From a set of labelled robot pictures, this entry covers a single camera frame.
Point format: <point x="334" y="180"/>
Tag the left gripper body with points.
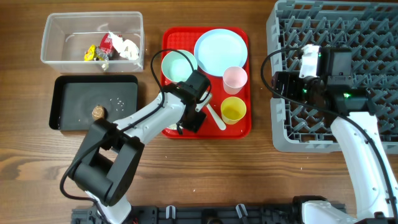
<point x="194" y="121"/>

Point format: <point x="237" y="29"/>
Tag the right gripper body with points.
<point x="300" y="88"/>

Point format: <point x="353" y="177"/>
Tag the green bowl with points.
<point x="176" y="67"/>

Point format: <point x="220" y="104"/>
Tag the light blue plate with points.
<point x="219" y="49"/>

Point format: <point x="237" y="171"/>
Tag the brown food scrap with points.
<point x="98" y="112"/>

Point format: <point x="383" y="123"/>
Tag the white napkin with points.
<point x="126" y="48"/>

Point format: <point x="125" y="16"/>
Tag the red silver snack wrapper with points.
<point x="107" y="46"/>

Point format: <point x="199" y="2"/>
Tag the yellow snack wrapper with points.
<point x="90" y="54"/>

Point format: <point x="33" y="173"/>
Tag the light blue bowl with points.
<point x="172" y="127"/>

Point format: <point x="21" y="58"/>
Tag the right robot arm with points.
<point x="324" y="83"/>

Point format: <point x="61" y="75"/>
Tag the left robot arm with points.
<point x="109" y="155"/>

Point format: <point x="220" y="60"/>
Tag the grey dishwasher rack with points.
<point x="369" y="30"/>

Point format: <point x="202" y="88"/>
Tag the white plastic spoon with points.
<point x="219" y="122"/>

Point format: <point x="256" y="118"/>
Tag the yellow cup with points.
<point x="233" y="109"/>

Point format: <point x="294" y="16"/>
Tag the pink cup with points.
<point x="234" y="78"/>

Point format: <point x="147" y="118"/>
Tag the red serving tray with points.
<point x="185" y="38"/>

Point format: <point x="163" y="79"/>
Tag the black plastic tray bin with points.
<point x="76" y="96"/>

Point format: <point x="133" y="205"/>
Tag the clear plastic bin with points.
<point x="67" y="36"/>

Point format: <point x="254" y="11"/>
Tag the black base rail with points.
<point x="276" y="213"/>

